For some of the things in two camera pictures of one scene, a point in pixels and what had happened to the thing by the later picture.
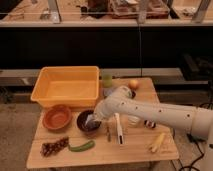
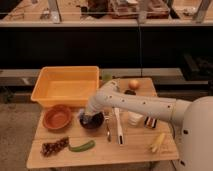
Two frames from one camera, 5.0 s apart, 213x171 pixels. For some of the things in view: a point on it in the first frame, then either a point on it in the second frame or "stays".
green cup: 107,79 stays
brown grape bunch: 50,148 stays
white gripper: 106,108 to 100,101
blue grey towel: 91,123 to 83,116
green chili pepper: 82,147 stays
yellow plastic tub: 75,87 stays
